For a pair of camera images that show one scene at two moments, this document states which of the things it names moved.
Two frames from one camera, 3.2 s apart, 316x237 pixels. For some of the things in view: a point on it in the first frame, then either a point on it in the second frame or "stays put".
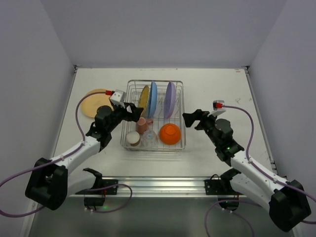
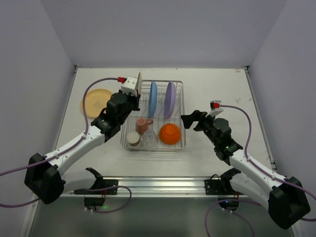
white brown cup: x=133 y=138 stays put
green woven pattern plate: x=143 y=98 -> x=138 y=84
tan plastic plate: x=90 y=104 stays put
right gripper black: x=201 y=119 stays put
